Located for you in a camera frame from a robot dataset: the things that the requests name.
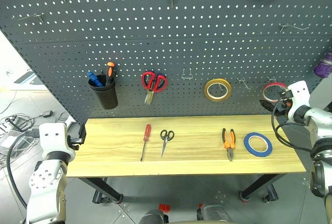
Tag blue tape roll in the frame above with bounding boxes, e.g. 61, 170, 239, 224
243, 132, 273, 158

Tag dark grey pegboard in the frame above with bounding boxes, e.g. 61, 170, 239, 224
0, 0, 332, 119

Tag tangled floor cables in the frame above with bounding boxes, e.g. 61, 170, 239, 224
0, 109, 52, 167

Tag orange black handled screwdriver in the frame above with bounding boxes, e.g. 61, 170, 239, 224
104, 61, 116, 86

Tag black table leg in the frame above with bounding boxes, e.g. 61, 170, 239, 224
239, 173, 287, 203
77, 177, 124, 204

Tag orange handled pliers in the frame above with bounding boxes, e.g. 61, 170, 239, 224
221, 128, 238, 162

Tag small red tape roll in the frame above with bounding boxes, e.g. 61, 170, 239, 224
261, 82, 288, 103

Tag red handled screwdriver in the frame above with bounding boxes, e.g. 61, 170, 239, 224
140, 123, 152, 162

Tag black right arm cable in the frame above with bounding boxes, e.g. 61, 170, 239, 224
270, 96, 315, 155

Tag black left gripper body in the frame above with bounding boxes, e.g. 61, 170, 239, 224
66, 122, 80, 150

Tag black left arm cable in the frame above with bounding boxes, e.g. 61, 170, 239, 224
6, 130, 40, 211

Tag yellow tape roll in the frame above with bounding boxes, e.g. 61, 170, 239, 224
203, 78, 232, 103

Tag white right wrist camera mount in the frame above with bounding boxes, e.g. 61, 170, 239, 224
287, 80, 311, 121

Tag wire loop pegboard hook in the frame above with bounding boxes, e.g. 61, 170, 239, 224
181, 67, 194, 80

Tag red handled scissors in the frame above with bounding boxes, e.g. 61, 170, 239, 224
141, 71, 169, 106

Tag dark rounded robot part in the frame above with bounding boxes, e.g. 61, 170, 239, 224
197, 203, 231, 224
138, 209, 170, 224

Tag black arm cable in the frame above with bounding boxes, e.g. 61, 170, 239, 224
6, 130, 40, 211
270, 96, 315, 155

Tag black plastic holder cup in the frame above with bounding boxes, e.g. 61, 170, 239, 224
88, 74, 119, 110

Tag blue handled screwdriver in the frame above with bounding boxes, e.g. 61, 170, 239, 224
87, 71, 105, 88

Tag black handled scissors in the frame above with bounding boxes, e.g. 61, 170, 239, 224
159, 129, 175, 159

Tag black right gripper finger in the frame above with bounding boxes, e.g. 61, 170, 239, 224
264, 106, 279, 118
259, 99, 278, 110

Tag purple cord bundle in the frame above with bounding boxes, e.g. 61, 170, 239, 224
313, 51, 332, 78

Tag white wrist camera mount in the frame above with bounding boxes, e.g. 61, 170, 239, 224
287, 80, 311, 121
38, 122, 76, 158

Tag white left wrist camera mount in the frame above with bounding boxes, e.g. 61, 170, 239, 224
38, 122, 76, 158

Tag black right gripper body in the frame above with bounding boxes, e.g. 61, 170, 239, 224
274, 89, 294, 118

